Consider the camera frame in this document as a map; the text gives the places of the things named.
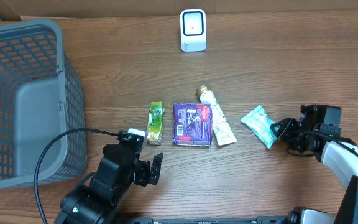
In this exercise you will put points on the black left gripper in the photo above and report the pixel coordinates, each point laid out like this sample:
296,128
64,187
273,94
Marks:
147,178

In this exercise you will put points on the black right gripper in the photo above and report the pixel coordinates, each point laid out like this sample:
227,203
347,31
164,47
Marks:
287,139

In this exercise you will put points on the teal tissue packet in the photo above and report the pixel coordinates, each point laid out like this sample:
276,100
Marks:
258,121

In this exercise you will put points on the green yellow snack packet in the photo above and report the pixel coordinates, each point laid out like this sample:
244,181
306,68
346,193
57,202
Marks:
155,123

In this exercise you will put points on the purple Carefree pad packet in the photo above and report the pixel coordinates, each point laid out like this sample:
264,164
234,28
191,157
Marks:
192,124

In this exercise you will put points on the white tube gold cap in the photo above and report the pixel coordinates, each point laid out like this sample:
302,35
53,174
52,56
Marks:
222,130

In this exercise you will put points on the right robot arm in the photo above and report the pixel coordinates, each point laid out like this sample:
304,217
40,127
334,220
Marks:
318,134

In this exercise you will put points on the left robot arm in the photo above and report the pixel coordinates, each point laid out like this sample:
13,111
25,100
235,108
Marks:
95,199

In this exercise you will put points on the white barcode scanner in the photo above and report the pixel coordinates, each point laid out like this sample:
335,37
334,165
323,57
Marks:
193,33

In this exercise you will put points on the grey plastic shopping basket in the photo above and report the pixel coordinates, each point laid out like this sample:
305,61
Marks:
42,113

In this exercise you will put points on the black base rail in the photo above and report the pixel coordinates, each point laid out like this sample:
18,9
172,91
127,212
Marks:
258,220

